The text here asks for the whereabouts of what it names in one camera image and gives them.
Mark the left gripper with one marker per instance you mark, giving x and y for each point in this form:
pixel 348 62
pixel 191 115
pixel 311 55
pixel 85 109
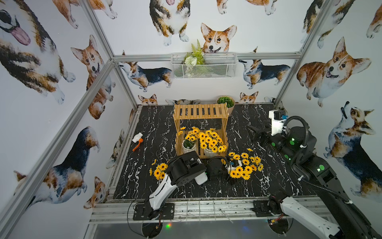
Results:
pixel 215 167

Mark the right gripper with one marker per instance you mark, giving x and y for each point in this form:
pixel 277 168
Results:
pixel 260 132

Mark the sunflower pot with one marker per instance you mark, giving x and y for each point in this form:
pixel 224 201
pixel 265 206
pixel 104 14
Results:
pixel 251 163
pixel 189 139
pixel 212 142
pixel 157 170

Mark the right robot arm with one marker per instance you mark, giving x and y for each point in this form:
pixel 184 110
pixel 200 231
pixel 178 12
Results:
pixel 292 139

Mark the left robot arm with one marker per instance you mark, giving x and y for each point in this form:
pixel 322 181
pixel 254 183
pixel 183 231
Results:
pixel 181 170

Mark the wooden two-tier shelf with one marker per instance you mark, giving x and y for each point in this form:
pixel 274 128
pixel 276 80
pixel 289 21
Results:
pixel 202 116

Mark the beige pot green plant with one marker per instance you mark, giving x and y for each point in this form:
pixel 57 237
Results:
pixel 228 101

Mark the white orange spray bottle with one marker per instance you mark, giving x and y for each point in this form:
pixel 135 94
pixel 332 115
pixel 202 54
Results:
pixel 138 139

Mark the green fern plant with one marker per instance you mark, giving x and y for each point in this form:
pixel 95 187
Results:
pixel 194 55

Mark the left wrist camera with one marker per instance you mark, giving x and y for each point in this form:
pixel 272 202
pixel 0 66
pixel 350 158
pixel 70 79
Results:
pixel 232 165

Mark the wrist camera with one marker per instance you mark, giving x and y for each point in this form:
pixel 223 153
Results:
pixel 277 117
pixel 232 165

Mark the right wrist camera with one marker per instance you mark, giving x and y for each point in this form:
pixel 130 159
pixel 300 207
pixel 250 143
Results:
pixel 277 117

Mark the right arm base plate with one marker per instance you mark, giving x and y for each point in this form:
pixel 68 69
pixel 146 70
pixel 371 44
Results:
pixel 264 208

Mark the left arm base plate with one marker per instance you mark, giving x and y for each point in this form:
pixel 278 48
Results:
pixel 144 212

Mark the white wire basket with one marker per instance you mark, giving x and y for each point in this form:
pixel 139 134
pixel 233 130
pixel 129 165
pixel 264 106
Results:
pixel 206 66

